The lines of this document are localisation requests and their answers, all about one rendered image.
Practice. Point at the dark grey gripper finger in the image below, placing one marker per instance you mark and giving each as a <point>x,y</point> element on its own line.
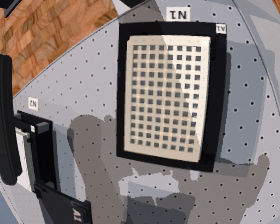
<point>10,163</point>

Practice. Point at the white label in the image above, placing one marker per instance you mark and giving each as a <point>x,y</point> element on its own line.
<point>33,103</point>
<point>178,14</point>

